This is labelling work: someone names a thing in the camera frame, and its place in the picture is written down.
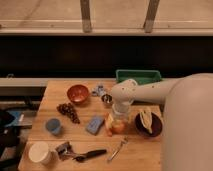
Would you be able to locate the red yellow apple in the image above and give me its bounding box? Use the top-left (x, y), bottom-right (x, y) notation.
top-left (112, 121), bottom-right (126, 134)

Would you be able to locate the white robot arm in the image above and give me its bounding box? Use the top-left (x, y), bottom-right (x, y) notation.
top-left (111, 73), bottom-right (213, 171)

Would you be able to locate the dark purple bowl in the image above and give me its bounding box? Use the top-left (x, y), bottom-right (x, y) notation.
top-left (134, 113), bottom-right (163, 137)

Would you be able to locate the red bowl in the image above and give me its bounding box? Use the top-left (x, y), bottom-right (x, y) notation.
top-left (67, 84), bottom-right (89, 104)

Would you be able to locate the orange carrot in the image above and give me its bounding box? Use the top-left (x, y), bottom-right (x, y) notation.
top-left (105, 113), bottom-right (112, 137)

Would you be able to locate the small metal cup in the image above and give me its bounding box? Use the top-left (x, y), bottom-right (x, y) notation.
top-left (101, 94), bottom-right (112, 106)

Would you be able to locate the yellow banana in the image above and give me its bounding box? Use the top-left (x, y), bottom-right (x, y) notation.
top-left (139, 107), bottom-right (153, 134)

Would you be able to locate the blue white small toy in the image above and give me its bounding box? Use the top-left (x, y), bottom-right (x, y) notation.
top-left (91, 84), bottom-right (106, 97)

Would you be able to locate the silver fork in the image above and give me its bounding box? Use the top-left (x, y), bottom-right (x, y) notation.
top-left (107, 137), bottom-right (128, 163)

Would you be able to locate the blue sponge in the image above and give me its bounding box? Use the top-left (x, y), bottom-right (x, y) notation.
top-left (86, 116), bottom-right (104, 135)

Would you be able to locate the green plastic tray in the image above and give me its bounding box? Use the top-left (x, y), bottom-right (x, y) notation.
top-left (116, 69), bottom-right (162, 85)

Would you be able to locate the bunch of dark grapes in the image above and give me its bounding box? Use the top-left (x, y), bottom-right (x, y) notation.
top-left (57, 103), bottom-right (80, 124)

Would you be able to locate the grey metal tool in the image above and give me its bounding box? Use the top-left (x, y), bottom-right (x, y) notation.
top-left (55, 141), bottom-right (75, 161)

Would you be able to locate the blue cup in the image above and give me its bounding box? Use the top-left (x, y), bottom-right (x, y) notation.
top-left (45, 118), bottom-right (61, 136)

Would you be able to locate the white cup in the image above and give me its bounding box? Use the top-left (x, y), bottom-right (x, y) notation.
top-left (28, 141), bottom-right (52, 164)

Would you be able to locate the black blue object at left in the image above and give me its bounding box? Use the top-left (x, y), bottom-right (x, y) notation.
top-left (0, 108), bottom-right (25, 169)

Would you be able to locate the black handled knife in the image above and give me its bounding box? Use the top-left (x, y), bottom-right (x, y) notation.
top-left (73, 149), bottom-right (107, 162)

